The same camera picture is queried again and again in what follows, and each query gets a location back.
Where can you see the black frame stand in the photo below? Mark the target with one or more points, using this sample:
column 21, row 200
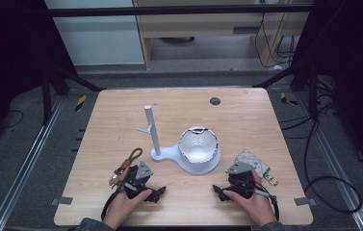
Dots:
column 301, row 77
column 57, row 83

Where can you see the white bowl with silver rim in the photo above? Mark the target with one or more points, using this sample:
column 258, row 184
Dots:
column 198, row 147

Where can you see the aluminium floor rail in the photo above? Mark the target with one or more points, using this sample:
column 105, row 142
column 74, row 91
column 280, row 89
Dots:
column 25, row 165
column 339, row 166

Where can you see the grey metal table bracket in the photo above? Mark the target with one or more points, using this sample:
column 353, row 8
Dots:
column 62, row 200
column 305, row 201

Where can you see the person's left hand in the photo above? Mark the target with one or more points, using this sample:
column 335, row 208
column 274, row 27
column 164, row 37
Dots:
column 123, row 208

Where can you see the white cabinet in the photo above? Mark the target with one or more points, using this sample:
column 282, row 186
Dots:
column 98, row 35

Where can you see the white tree-shaped key stand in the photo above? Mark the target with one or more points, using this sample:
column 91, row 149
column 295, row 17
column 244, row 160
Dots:
column 169, row 154

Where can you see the white quilted key pouch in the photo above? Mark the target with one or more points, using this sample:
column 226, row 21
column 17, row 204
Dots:
column 253, row 162

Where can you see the yellow black hazard tape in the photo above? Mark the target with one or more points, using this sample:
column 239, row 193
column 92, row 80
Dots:
column 80, row 103
column 287, row 99

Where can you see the black horizontal frame bar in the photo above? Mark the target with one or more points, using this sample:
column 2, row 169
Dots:
column 176, row 10

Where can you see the person's right hand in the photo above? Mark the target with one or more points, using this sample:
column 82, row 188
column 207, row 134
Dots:
column 253, row 207

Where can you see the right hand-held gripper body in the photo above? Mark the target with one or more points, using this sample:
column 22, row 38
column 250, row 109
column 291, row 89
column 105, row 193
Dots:
column 243, row 183

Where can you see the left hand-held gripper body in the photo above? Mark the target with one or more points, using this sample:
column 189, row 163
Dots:
column 139, row 179

